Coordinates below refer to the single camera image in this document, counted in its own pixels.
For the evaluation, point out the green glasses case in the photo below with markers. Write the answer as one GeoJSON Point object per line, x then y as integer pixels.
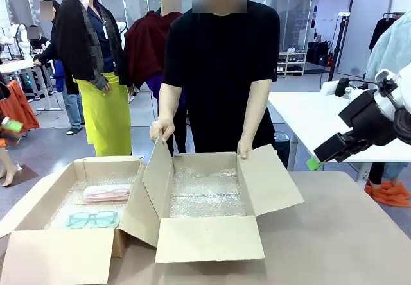
{"type": "Point", "coordinates": [91, 219]}

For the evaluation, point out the black tripod stand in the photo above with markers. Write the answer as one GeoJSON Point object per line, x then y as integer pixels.
{"type": "Point", "coordinates": [337, 50]}

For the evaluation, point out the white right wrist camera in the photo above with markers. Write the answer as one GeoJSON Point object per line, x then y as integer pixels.
{"type": "Point", "coordinates": [330, 87]}

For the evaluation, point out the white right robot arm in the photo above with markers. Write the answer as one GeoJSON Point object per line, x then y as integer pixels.
{"type": "Point", "coordinates": [405, 82]}

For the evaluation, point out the person's left forearm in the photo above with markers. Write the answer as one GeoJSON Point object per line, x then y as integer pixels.
{"type": "Point", "coordinates": [255, 121]}

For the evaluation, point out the brown cardboard box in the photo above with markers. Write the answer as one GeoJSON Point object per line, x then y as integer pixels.
{"type": "Point", "coordinates": [208, 240]}
{"type": "Point", "coordinates": [57, 256]}

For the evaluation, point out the orange cloth on floor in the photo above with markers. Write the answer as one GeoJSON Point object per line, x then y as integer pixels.
{"type": "Point", "coordinates": [388, 193]}

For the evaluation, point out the black luggage bags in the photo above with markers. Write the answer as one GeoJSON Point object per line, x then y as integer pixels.
{"type": "Point", "coordinates": [318, 54]}

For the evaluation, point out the beige mannequin foot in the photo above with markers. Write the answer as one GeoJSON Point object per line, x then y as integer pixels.
{"type": "Point", "coordinates": [9, 176]}

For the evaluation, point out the mannequin with maroon cloak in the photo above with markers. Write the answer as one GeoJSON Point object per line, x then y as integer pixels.
{"type": "Point", "coordinates": [144, 50]}

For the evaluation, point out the person's right hand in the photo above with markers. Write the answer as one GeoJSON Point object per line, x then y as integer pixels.
{"type": "Point", "coordinates": [163, 127]}

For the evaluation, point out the white background desk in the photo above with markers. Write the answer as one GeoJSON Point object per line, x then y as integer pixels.
{"type": "Point", "coordinates": [19, 65]}

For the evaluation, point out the person in black t-shirt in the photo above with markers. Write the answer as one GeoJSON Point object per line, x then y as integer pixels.
{"type": "Point", "coordinates": [218, 73]}

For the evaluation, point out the pink glasses case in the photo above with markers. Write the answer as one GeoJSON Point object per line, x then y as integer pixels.
{"type": "Point", "coordinates": [107, 193]}

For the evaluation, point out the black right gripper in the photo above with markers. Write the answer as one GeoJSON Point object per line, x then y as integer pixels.
{"type": "Point", "coordinates": [366, 115]}

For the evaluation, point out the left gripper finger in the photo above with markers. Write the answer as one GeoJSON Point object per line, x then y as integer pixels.
{"type": "Point", "coordinates": [13, 125]}
{"type": "Point", "coordinates": [9, 136]}

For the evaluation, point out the white shoe shelf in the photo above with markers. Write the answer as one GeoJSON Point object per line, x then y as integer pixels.
{"type": "Point", "coordinates": [290, 62]}

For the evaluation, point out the dark blue plastic stool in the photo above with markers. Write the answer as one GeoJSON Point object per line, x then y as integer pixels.
{"type": "Point", "coordinates": [284, 153]}

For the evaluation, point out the person's left hand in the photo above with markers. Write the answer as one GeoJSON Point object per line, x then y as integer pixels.
{"type": "Point", "coordinates": [245, 148]}

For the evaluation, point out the brown floor mat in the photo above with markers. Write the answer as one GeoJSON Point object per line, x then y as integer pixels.
{"type": "Point", "coordinates": [27, 174]}

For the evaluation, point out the seated person in black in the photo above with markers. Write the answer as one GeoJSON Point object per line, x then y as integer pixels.
{"type": "Point", "coordinates": [38, 42]}

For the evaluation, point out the orange hanging garment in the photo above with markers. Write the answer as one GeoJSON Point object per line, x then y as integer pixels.
{"type": "Point", "coordinates": [22, 111]}

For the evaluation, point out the mannequin with yellow apron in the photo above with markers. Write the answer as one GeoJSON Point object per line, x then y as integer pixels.
{"type": "Point", "coordinates": [102, 105]}

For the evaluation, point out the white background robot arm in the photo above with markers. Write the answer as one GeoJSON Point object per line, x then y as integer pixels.
{"type": "Point", "coordinates": [122, 33]}

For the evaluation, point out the white side table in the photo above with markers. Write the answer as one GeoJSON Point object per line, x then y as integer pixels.
{"type": "Point", "coordinates": [305, 118]}

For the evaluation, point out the clothes rack with dark garments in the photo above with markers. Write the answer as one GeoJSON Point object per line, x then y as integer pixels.
{"type": "Point", "coordinates": [383, 31]}

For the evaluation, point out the person in black jacket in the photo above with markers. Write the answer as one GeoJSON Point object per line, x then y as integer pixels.
{"type": "Point", "coordinates": [69, 105]}

